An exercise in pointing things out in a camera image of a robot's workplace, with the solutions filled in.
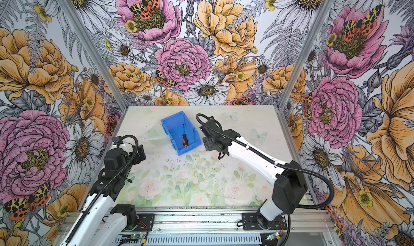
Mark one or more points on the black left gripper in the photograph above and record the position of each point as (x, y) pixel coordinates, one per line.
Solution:
(137, 160)

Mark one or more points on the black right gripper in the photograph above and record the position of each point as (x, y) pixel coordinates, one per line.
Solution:
(208, 143)

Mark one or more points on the black orange handled screwdriver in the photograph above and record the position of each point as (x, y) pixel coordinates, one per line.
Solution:
(184, 136)

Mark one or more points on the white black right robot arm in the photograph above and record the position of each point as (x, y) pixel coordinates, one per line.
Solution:
(289, 185)

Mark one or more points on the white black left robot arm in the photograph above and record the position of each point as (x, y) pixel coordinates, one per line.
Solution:
(100, 221)

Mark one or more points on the blue plastic storage bin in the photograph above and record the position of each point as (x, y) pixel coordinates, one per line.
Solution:
(173, 128)

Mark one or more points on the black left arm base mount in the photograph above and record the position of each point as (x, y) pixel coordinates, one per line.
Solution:
(145, 222)

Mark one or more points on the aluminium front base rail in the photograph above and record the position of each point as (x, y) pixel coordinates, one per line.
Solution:
(225, 220)

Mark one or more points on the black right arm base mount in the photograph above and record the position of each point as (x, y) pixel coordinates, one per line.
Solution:
(251, 221)

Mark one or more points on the white slotted cable duct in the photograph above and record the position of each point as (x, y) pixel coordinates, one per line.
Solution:
(231, 239)

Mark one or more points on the aluminium left rear corner post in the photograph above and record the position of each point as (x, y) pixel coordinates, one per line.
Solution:
(77, 24)

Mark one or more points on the aluminium corner post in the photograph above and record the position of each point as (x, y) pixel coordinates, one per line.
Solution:
(77, 24)
(313, 33)

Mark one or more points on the aluminium right rear corner post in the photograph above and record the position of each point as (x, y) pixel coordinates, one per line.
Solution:
(313, 33)

